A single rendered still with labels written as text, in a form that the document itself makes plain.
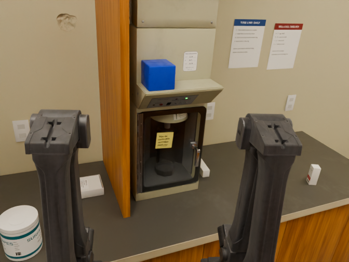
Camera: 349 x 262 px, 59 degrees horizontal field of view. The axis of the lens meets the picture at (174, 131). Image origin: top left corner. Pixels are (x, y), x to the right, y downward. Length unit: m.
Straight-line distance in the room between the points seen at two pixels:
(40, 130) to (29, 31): 0.99
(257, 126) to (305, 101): 1.74
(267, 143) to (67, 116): 0.39
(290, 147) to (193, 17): 0.74
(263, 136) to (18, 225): 0.90
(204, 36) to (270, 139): 0.72
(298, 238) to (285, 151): 1.21
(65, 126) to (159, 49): 0.67
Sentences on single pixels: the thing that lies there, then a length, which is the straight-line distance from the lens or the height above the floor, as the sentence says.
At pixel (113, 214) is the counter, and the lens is 1.42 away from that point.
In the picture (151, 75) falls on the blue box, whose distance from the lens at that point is 1.09.
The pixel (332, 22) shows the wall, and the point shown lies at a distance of 2.31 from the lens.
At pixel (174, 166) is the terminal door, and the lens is 1.42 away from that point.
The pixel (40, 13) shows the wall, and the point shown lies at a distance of 1.55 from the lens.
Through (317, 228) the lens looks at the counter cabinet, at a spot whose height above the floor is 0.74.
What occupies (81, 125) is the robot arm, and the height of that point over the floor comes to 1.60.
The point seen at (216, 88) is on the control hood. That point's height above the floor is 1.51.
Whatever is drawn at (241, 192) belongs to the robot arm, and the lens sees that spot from 0.78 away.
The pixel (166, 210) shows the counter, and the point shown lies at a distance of 1.43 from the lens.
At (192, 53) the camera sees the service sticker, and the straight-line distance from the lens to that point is 1.26.
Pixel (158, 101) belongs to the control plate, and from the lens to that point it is 1.18.
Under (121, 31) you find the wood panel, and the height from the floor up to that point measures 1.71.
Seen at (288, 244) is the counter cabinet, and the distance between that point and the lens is 1.78.
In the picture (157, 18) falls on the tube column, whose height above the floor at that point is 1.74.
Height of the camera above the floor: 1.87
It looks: 26 degrees down
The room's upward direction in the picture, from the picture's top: 4 degrees clockwise
